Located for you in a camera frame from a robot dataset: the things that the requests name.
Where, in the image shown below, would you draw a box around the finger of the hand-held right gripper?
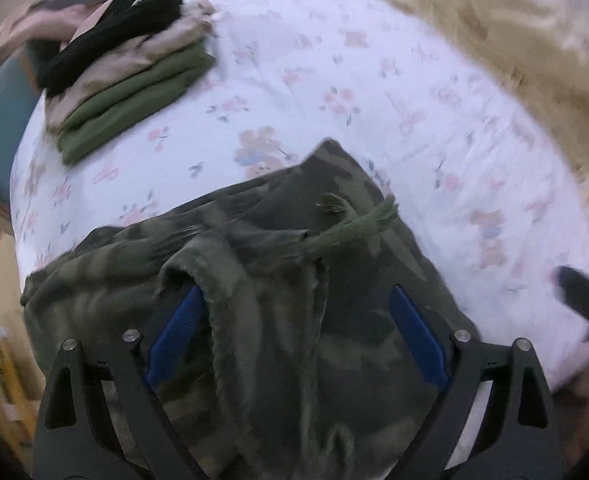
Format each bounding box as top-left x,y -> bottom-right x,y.
553,266 -> 589,332

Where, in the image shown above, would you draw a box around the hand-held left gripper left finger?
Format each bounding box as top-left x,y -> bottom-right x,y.
32,282 -> 211,480

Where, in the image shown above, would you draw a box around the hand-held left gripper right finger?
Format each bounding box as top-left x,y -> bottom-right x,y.
389,284 -> 566,480

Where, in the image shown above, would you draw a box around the camouflage pants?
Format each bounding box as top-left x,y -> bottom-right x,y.
20,140 -> 481,480

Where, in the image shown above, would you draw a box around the green folded pants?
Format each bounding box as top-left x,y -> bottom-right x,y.
57,39 -> 218,166

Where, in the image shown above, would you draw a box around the yellow wooden rack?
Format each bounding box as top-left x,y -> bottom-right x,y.
0,329 -> 36,457

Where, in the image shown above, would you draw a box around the teal headboard cushion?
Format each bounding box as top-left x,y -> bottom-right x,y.
0,54 -> 44,207

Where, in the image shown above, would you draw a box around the beige folded clothes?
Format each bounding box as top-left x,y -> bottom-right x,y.
44,0 -> 218,134

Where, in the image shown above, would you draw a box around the cream duvet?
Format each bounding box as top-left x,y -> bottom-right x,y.
159,0 -> 589,241

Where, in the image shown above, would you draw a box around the black folded cloth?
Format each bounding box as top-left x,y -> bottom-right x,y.
36,0 -> 185,97

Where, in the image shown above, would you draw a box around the pile of pink clothes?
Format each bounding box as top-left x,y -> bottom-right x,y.
0,0 -> 141,92

